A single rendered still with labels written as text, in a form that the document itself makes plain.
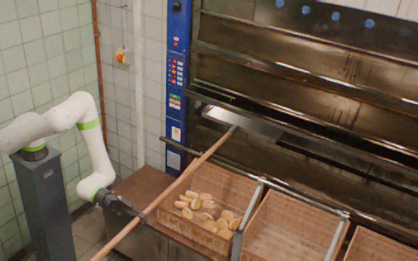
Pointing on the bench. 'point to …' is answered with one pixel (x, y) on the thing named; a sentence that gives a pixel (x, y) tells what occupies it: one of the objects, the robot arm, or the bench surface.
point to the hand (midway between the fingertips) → (140, 216)
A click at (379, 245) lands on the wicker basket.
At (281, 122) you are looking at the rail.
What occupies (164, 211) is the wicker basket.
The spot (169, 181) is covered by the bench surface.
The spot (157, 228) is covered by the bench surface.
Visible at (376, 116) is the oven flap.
